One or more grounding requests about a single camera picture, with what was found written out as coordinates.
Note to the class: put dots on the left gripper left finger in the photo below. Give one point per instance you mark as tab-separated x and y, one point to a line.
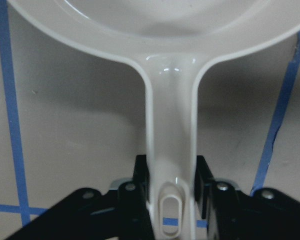
86	214

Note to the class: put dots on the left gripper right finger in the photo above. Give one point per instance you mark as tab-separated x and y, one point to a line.
230	214

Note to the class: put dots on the beige plastic dustpan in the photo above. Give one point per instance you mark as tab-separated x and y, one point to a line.
171	44

